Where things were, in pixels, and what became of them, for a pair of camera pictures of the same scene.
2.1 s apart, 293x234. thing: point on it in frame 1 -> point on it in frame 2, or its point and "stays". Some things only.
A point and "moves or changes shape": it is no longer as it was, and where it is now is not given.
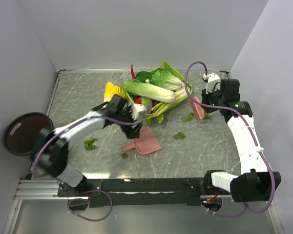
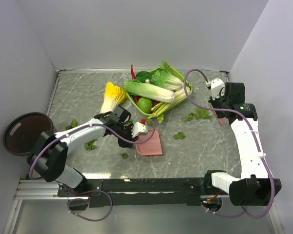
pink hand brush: (197, 108) -> (221, 121)
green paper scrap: (89, 144) stays
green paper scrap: (180, 135) stays
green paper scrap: (189, 118) stays
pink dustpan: (146, 143) moves or changes shape
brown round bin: (21, 133) stays
